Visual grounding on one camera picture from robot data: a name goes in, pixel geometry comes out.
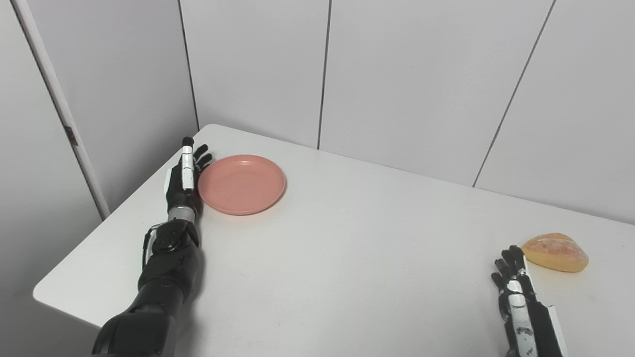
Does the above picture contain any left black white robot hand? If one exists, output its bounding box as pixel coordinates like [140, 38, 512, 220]
[165, 137, 214, 211]

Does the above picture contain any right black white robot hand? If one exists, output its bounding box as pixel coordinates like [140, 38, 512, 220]
[491, 245, 569, 357]

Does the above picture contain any golden bread roll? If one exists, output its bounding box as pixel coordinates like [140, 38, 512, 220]
[521, 233, 589, 273]

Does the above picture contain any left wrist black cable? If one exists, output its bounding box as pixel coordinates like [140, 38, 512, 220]
[142, 223, 164, 271]

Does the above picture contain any pink round plate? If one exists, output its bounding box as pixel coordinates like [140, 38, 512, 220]
[197, 154, 287, 216]

